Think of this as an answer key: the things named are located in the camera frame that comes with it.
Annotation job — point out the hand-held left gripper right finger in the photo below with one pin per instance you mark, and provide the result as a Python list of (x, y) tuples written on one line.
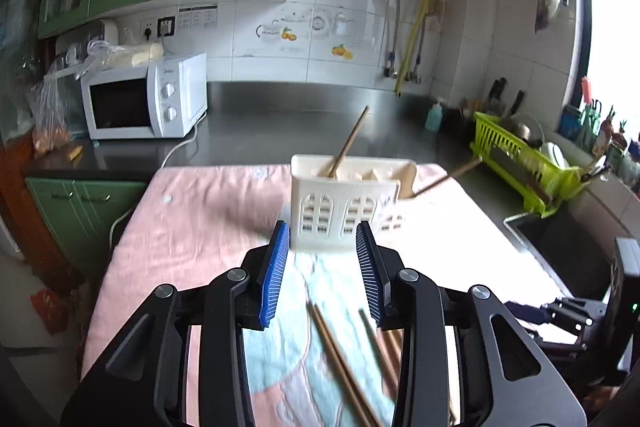
[(370, 277)]

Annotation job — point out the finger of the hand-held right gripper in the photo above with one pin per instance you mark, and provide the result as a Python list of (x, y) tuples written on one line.
[(530, 312)]

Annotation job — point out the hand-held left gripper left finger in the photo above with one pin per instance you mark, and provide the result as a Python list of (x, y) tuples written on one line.
[(274, 277)]

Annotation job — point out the brown wooden chopstick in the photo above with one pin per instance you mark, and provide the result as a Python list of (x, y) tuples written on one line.
[(450, 177), (354, 374), (350, 139), (377, 352), (340, 367), (392, 347)]

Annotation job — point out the white plastic utensil holder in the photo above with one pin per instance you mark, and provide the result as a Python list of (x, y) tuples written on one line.
[(320, 192)]

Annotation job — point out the dark sink basin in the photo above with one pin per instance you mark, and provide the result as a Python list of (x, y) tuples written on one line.
[(565, 252)]

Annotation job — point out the pink and blue towel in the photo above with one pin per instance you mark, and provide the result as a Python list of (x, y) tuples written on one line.
[(200, 217)]

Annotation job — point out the lime green dish rack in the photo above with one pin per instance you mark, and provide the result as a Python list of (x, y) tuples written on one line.
[(560, 177)]

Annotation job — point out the white bowl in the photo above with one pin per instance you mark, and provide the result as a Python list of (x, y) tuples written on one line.
[(554, 154)]

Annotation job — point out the blue soap bottle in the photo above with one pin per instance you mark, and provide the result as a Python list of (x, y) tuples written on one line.
[(434, 117)]

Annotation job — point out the green base cabinet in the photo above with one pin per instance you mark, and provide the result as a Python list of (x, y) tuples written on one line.
[(75, 217)]

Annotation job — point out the white microwave oven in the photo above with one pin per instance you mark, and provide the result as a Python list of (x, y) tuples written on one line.
[(170, 97)]

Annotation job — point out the red plastic bag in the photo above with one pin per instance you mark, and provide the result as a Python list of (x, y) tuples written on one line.
[(49, 309)]

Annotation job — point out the plastic bag with food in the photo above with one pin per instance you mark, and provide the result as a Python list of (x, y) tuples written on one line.
[(50, 127)]

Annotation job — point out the clear plastic bag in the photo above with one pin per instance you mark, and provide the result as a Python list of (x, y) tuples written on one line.
[(115, 57)]

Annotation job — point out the teapot and orange wall decal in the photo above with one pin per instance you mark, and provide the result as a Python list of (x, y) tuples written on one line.
[(320, 24)]

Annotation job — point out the white wall label sheet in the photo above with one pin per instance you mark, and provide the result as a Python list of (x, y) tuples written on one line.
[(198, 17)]

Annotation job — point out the black wall switch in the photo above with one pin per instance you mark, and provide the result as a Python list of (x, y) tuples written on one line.
[(166, 27)]

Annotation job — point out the wall power socket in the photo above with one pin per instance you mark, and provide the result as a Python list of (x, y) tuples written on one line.
[(148, 31)]

